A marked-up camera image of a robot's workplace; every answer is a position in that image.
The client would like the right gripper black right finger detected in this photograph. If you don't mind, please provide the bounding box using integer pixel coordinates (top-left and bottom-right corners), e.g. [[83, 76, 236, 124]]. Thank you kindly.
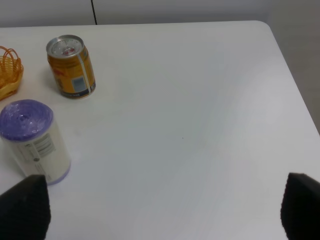
[[280, 172, 320, 240]]

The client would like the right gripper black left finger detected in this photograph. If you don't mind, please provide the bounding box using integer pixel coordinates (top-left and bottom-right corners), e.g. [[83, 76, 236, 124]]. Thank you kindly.
[[0, 174, 51, 240]]

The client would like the orange plastic basket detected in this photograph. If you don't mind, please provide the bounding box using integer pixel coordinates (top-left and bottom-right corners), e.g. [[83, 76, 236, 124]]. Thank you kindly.
[[0, 46, 24, 101]]

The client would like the white purple-lidded container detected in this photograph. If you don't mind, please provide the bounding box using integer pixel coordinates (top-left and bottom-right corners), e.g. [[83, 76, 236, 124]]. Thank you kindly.
[[0, 99, 71, 185]]

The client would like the yellow drink can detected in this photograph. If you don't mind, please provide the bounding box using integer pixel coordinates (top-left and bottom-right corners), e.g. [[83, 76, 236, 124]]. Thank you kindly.
[[46, 34, 96, 99]]

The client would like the black vertical cable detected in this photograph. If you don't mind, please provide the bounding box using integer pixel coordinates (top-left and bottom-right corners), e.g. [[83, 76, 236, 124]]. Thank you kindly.
[[90, 0, 98, 26]]

